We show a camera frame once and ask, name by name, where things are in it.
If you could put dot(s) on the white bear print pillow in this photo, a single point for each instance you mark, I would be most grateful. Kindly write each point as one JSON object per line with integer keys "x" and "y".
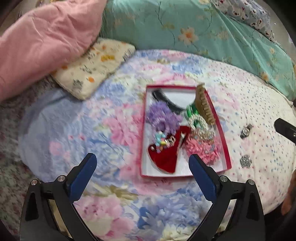
{"x": 248, "y": 12}

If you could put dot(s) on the teal floral pillow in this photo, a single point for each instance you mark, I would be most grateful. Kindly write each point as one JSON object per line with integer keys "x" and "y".
{"x": 198, "y": 27}

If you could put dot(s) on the colorful bead hair clip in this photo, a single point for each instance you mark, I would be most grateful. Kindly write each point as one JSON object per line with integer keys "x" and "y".
{"x": 160, "y": 141}

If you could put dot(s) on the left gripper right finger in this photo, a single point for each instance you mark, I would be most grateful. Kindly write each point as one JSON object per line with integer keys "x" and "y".
{"x": 247, "y": 218}

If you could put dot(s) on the tan claw hair clip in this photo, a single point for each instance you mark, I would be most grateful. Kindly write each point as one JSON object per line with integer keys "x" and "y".
{"x": 202, "y": 105}

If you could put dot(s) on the green braided hair band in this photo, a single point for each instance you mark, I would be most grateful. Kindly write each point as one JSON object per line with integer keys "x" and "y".
{"x": 191, "y": 114}

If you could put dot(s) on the purple fluffy scrunchie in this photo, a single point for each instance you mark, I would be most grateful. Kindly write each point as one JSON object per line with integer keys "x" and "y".
{"x": 162, "y": 119}

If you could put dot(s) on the pink fluffy scrunchie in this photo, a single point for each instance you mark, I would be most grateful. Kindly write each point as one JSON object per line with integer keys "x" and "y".
{"x": 209, "y": 151}

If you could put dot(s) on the silver rhinestone brooch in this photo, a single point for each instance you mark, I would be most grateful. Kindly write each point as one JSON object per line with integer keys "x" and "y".
{"x": 246, "y": 161}

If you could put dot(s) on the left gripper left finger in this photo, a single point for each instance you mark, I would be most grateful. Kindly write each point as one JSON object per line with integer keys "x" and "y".
{"x": 48, "y": 210}

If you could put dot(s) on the pink blanket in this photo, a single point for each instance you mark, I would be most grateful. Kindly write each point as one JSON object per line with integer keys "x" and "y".
{"x": 45, "y": 39}

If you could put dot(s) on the black hair comb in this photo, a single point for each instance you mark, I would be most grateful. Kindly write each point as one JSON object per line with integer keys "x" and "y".
{"x": 158, "y": 95}

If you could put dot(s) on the silver wrist watch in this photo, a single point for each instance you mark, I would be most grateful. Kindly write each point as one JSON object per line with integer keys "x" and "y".
{"x": 245, "y": 132}

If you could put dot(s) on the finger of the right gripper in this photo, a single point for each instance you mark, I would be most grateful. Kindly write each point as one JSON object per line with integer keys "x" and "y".
{"x": 285, "y": 129}

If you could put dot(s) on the rhinestone hair clip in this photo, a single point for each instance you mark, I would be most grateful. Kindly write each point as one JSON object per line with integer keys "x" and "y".
{"x": 171, "y": 140}

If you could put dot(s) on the red velvet bow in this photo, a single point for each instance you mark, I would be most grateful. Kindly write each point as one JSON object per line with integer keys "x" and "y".
{"x": 166, "y": 160}

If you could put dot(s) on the cartoon print cream pillow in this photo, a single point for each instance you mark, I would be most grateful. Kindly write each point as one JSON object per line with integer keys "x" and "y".
{"x": 82, "y": 77}

